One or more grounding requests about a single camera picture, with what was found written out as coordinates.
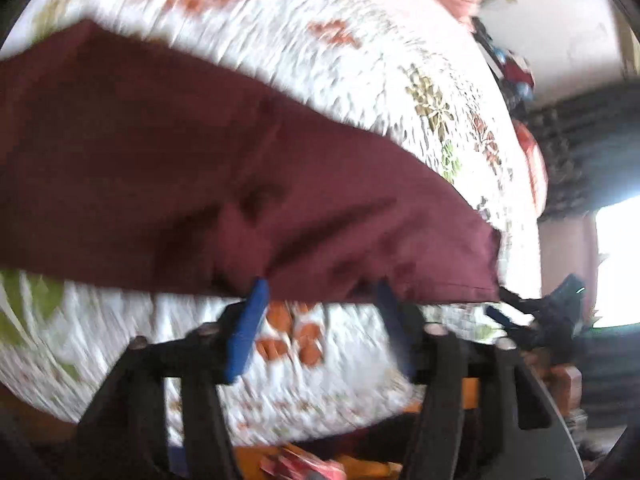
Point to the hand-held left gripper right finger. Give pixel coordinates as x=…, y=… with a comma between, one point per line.
x=396, y=327

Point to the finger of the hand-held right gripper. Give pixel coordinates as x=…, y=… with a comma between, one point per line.
x=520, y=305
x=505, y=321

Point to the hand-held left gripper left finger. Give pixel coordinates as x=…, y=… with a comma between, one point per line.
x=246, y=332

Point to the maroon pants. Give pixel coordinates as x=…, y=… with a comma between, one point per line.
x=210, y=180

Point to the bright window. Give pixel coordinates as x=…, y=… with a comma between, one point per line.
x=620, y=265

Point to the red printed packet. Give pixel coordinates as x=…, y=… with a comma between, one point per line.
x=305, y=465

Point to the red cloth bundle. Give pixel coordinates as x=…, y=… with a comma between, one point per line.
x=532, y=160

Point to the dark curtain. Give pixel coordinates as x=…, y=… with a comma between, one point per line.
x=585, y=150

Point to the cluttered shelf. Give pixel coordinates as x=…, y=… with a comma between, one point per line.
x=507, y=67

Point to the floral quilted bedspread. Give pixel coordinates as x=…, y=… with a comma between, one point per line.
x=310, y=50

